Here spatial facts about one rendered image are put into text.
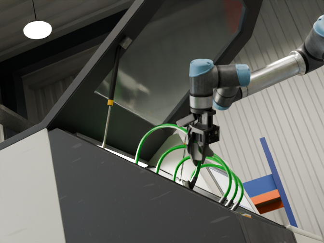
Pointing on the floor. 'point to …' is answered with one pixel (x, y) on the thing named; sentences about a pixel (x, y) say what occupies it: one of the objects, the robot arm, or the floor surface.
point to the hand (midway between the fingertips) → (197, 160)
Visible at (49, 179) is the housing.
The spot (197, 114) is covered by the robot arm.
